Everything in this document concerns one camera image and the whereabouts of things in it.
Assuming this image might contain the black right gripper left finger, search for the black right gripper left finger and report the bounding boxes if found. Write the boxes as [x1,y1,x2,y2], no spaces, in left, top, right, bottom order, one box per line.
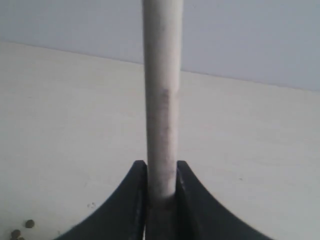
[57,160,148,240]

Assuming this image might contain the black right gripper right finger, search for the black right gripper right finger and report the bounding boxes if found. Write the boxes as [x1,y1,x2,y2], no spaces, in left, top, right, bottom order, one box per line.
[175,160,270,240]

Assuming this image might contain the white paint brush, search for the white paint brush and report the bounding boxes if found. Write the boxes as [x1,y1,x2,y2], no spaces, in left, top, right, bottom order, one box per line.
[142,0,184,240]

